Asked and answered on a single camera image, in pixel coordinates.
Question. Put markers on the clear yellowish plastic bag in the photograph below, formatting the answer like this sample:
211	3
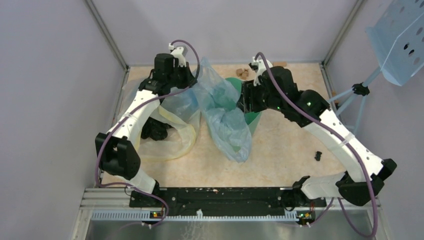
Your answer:
171	130

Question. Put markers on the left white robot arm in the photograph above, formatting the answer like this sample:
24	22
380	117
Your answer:
116	149

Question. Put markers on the light blue plastic bag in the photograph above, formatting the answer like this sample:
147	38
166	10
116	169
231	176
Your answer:
227	127

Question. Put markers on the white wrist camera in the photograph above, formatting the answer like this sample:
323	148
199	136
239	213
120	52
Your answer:
259	67
179	53

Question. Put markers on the light blue tripod stand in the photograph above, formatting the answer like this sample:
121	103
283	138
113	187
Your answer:
361	90

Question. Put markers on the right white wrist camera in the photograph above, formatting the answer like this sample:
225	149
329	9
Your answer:
259	67

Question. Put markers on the perforated light blue panel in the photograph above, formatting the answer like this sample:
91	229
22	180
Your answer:
397	39

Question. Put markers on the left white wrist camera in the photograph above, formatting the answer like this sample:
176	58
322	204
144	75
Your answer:
179	53

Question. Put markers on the small black fallen part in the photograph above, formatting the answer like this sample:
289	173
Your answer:
318	155

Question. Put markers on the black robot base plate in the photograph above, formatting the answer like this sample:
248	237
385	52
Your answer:
224	201

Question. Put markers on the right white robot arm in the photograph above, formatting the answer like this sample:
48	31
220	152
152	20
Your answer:
365	173

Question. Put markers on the small wooden block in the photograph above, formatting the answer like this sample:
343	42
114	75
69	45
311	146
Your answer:
280	64

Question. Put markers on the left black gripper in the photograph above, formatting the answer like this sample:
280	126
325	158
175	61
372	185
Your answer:
190	80

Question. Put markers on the green plastic trash bin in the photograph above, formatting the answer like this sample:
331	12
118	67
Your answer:
245	102

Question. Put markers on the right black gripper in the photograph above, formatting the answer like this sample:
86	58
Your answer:
247	102

